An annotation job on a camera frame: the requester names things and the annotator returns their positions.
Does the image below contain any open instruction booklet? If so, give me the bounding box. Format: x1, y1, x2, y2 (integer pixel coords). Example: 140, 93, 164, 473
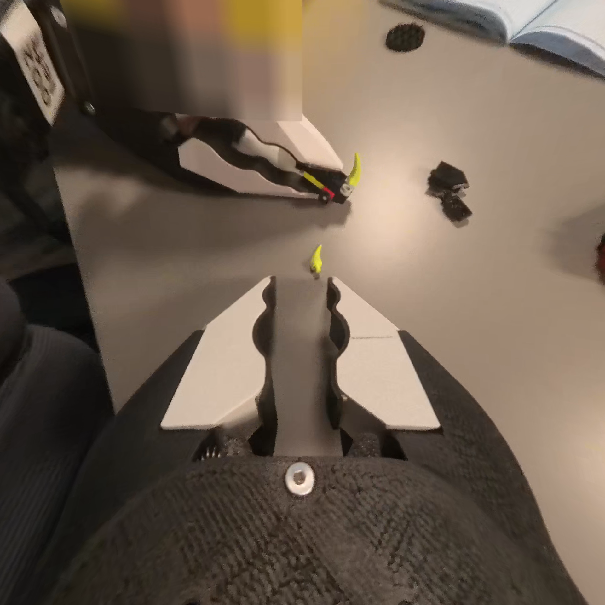
378, 0, 605, 78

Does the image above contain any small black lego brick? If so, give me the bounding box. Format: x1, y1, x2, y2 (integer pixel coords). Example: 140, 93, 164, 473
442, 194, 473, 222

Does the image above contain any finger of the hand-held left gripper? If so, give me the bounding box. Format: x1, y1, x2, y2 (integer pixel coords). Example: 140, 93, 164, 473
179, 120, 328, 199
246, 118, 345, 173

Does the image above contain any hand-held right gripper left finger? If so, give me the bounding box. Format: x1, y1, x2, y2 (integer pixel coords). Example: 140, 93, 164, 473
161, 275, 276, 457

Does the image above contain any small black lego assembly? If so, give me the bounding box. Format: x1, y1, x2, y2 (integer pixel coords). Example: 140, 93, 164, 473
298, 163, 354, 205

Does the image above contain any black round lego plate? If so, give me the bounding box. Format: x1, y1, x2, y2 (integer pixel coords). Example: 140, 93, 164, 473
385, 23, 426, 53

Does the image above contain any black angled lego tile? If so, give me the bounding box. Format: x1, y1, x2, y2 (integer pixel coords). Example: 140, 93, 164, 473
428, 161, 470, 194

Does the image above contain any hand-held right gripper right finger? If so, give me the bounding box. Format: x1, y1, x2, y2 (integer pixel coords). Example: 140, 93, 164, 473
327, 276, 442, 457

